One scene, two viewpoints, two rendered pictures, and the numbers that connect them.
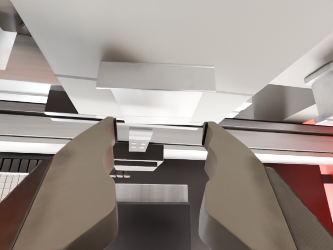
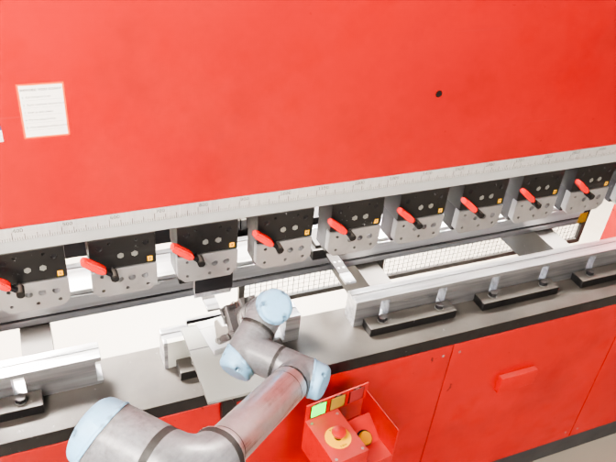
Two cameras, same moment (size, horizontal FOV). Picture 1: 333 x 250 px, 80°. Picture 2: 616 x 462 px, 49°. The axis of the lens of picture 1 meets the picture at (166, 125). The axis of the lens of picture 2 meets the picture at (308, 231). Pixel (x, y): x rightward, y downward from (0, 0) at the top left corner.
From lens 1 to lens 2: 1.63 m
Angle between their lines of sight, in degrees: 35
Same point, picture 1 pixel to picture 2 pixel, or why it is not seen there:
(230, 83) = (203, 352)
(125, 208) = (223, 287)
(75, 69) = not seen: hidden behind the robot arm
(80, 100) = not seen: hidden behind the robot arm
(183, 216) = (198, 289)
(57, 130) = (254, 269)
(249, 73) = (203, 357)
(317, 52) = (121, 382)
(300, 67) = (115, 372)
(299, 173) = not seen: outside the picture
